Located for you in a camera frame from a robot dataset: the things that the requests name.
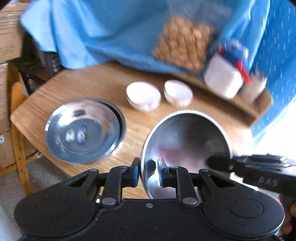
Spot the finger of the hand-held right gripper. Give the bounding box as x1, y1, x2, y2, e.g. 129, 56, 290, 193
207, 154, 296, 173

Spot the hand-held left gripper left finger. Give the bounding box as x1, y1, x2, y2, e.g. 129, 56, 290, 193
63, 157, 141, 207

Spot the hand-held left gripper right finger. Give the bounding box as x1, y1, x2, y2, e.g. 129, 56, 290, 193
158, 157, 232, 206

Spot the stainless steel bowl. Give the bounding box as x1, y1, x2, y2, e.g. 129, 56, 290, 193
140, 110, 233, 200

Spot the stainless steel plate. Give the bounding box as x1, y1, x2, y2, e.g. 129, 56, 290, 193
92, 98, 127, 161
45, 98, 122, 164

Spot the white bowl red label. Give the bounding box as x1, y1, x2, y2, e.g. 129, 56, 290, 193
126, 81, 162, 112

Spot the white bowl floral print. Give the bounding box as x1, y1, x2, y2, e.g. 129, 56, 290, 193
163, 80, 194, 108

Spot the person's right hand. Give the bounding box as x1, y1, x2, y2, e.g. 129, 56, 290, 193
278, 193, 296, 237

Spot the wooden shelf riser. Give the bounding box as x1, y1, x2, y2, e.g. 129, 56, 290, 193
173, 69, 274, 127

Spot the white jug blue lid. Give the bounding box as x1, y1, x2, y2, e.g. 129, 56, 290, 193
204, 39, 252, 100

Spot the blue dotted curtain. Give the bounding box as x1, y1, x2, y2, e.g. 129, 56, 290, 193
252, 0, 296, 141

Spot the wooden chair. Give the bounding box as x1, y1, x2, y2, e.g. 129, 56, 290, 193
6, 62, 38, 195

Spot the clear bag of snacks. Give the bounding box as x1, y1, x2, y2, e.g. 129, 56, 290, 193
152, 15, 217, 74

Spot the large printed cardboard box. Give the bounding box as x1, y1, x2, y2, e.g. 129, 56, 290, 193
0, 61, 22, 169

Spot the blue cloth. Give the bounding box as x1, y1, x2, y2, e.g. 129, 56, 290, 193
20, 0, 271, 75

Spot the small brown cardboard box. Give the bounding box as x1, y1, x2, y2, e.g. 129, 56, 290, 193
0, 3, 31, 62

